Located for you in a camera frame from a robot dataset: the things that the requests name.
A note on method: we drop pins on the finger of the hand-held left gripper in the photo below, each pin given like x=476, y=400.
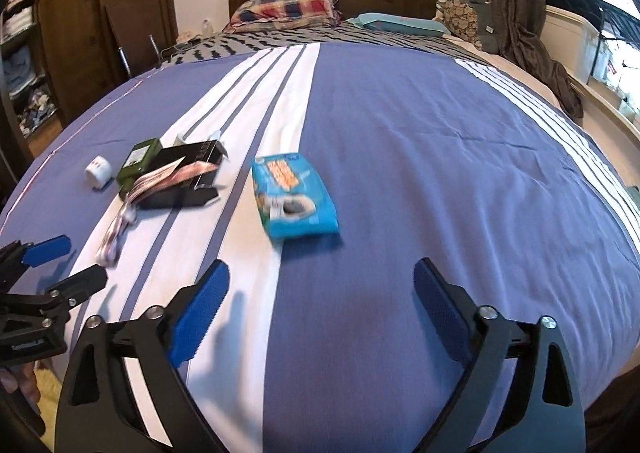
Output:
x=80, y=283
x=47, y=250

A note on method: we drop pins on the blue white striped blanket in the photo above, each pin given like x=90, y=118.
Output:
x=400, y=158

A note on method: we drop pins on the pink striped wrapper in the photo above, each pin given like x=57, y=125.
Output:
x=167, y=177

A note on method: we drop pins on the plaid pillow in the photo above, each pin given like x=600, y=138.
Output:
x=285, y=10

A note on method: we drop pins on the grey zebra print sheet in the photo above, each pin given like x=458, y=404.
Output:
x=310, y=38

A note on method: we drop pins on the person's left hand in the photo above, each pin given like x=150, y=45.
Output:
x=22, y=383

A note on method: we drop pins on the teal pillow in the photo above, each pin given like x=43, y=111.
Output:
x=395, y=24

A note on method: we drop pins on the white tape roll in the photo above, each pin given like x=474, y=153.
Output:
x=98, y=172

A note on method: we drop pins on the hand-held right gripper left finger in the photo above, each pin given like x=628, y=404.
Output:
x=200, y=313

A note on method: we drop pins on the brown spotted cushion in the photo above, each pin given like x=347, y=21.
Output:
x=462, y=15

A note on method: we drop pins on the brown curtain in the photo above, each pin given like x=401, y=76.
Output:
x=510, y=8

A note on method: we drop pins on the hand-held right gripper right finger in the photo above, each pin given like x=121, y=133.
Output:
x=442, y=310

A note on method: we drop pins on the blue wipes packet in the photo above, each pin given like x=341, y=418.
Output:
x=292, y=195

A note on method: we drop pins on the dark wooden wardrobe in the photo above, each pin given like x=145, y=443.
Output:
x=100, y=23

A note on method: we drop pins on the stack of folded clothes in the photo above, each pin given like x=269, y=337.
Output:
x=22, y=63

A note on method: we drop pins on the black carton box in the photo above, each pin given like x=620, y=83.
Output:
x=192, y=155

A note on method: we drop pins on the flat black packet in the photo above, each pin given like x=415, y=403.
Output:
x=177, y=198

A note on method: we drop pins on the pink checked ribbon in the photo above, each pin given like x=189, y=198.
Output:
x=117, y=233

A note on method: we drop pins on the white storage box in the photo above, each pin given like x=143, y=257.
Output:
x=570, y=43

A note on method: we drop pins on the black folding rack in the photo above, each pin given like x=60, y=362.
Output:
x=617, y=28

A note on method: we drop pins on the green packet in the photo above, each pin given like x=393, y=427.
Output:
x=140, y=160

